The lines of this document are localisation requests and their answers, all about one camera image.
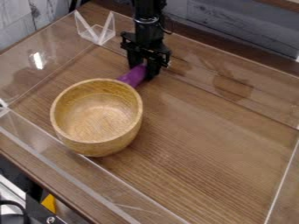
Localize yellow black device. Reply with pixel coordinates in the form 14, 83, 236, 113
22, 192, 69, 224

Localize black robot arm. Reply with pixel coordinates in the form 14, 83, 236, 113
119, 0, 172, 80

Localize black cable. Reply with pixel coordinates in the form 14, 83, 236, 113
0, 199, 30, 224

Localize brown wooden bowl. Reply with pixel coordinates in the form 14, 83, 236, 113
49, 79, 143, 157

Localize purple toy eggplant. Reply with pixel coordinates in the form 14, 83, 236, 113
117, 64, 145, 88

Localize clear acrylic tray walls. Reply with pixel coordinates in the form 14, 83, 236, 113
0, 16, 299, 224

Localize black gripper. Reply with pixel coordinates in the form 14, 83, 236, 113
119, 31, 172, 81

